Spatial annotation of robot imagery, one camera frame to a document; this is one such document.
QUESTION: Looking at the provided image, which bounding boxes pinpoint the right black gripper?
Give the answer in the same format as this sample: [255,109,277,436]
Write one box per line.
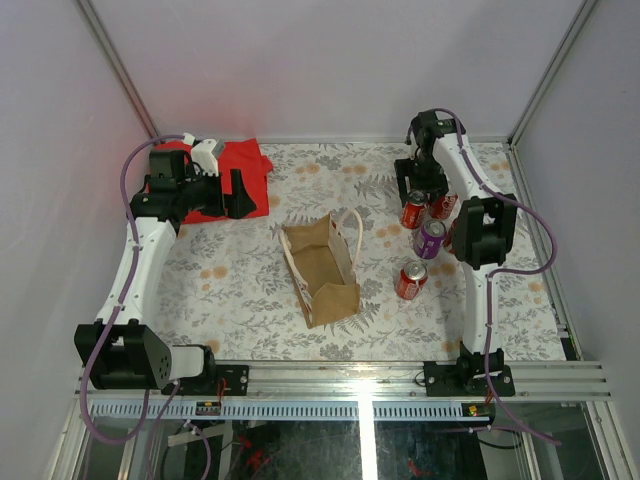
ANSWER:
[393,154,448,206]

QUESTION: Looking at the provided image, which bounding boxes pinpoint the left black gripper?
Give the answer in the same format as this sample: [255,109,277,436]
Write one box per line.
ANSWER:
[177,165,256,219]

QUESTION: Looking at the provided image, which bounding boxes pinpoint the red cola can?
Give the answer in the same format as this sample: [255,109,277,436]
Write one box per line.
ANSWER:
[443,220,457,254]
[428,194,458,220]
[401,190,429,230]
[396,260,428,300]

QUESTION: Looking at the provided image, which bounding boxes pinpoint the watermelon canvas tote bag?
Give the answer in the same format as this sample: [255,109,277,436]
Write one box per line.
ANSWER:
[279,209,364,329]

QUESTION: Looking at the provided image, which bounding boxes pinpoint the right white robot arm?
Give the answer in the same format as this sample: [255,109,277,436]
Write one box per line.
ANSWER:
[394,108,517,395]

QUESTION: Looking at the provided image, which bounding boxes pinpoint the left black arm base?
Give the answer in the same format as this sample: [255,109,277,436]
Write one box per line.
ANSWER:
[177,364,250,398]

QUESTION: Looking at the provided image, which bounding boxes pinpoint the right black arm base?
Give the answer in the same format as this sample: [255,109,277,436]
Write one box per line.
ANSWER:
[423,361,516,398]

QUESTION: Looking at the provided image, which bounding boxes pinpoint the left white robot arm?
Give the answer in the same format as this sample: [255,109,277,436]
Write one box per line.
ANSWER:
[74,139,257,395]

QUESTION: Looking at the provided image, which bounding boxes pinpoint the red folded cloth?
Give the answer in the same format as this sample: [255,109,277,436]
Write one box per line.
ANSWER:
[142,138,275,225]

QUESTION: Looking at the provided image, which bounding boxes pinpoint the purple soda can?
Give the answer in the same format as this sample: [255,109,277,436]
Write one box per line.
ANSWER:
[413,219,447,260]

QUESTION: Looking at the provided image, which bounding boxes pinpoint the floral patterned table mat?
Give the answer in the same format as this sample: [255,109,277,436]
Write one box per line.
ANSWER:
[107,141,569,362]

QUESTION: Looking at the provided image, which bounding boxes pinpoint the red cola can front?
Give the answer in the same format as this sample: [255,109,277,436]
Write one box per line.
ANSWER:
[396,260,428,300]

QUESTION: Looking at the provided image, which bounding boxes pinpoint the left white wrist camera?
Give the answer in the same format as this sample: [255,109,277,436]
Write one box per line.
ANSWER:
[183,133,225,176]

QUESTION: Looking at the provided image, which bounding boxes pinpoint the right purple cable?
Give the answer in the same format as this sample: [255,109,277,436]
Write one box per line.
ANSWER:
[404,107,564,447]

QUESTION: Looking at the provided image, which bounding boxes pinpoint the purple cable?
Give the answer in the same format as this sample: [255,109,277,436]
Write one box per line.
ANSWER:
[79,133,214,480]
[404,107,564,447]

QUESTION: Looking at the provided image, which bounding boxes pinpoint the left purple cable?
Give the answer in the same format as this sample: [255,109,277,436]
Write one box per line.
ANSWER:
[79,133,214,480]

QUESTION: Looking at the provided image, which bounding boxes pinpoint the aluminium front rail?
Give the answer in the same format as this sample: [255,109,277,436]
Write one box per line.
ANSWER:
[74,359,614,401]

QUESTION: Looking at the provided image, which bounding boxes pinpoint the white slotted cable duct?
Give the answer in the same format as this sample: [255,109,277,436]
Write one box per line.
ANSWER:
[92,399,489,421]

